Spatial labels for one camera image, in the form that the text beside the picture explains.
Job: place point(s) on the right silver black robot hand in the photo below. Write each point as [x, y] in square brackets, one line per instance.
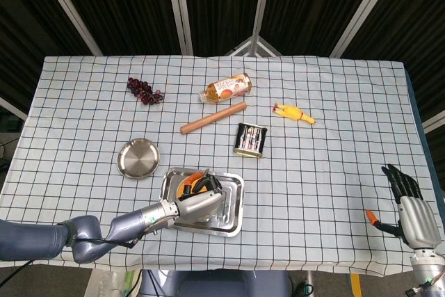
[419, 220]

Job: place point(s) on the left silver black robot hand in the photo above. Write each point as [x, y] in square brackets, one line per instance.
[198, 206]

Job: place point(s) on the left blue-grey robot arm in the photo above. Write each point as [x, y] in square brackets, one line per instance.
[34, 241]

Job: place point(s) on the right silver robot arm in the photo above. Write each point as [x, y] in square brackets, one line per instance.
[426, 271]

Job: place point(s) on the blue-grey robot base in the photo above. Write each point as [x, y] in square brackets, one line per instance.
[215, 284]

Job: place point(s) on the bowl of yellow liquid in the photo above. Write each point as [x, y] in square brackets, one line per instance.
[180, 189]

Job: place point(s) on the rectangular steel tray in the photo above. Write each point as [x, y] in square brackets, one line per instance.
[231, 203]

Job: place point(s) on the blue checkered tablecloth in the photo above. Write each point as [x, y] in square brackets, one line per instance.
[313, 172]

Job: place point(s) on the round steel plate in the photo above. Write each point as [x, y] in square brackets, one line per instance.
[138, 158]

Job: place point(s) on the black rectangular tin can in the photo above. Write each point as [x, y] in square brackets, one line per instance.
[250, 140]

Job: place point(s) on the wooden rolling pin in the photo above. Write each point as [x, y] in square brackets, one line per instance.
[213, 117]

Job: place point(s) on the yellow strip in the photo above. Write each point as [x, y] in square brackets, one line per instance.
[355, 284]

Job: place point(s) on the orange drink bottle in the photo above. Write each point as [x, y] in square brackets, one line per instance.
[226, 88]

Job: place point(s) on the dark red grape bunch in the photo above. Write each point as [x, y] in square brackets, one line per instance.
[142, 90]

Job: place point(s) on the yellow rubber chicken toy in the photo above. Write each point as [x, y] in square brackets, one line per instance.
[292, 112]

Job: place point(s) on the white metal frame post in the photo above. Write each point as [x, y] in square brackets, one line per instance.
[69, 8]
[179, 8]
[259, 8]
[365, 8]

